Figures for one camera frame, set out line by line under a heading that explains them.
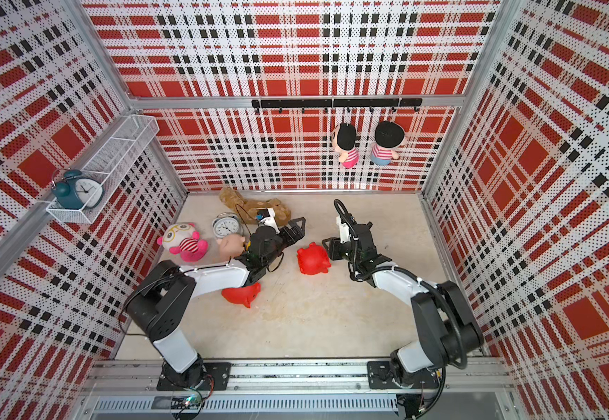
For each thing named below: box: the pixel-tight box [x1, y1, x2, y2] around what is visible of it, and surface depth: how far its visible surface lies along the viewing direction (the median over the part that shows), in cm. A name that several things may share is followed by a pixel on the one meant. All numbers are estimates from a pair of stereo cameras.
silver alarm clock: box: [211, 212, 244, 239], surface depth 107 cm
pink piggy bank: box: [217, 233, 245, 262], surface depth 96 cm
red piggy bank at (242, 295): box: [221, 282, 262, 308], surface depth 84 cm
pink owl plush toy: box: [156, 223, 210, 262], surface depth 100 cm
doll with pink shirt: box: [331, 123, 359, 169], surface depth 96 cm
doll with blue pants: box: [370, 120, 406, 166], surface depth 100 cm
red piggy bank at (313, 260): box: [296, 242, 332, 275], surface depth 93 cm
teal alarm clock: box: [50, 168, 105, 210], surface depth 64 cm
